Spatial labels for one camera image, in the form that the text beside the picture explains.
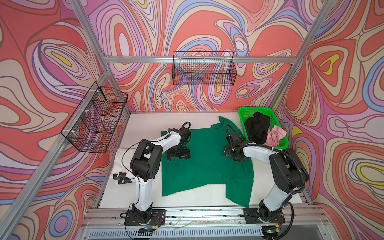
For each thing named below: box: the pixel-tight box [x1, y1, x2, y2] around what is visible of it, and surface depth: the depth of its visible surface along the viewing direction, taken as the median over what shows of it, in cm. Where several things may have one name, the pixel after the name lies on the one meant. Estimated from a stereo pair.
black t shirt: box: [244, 111, 271, 145], surface depth 101 cm
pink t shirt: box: [263, 125, 288, 148], surface depth 98 cm
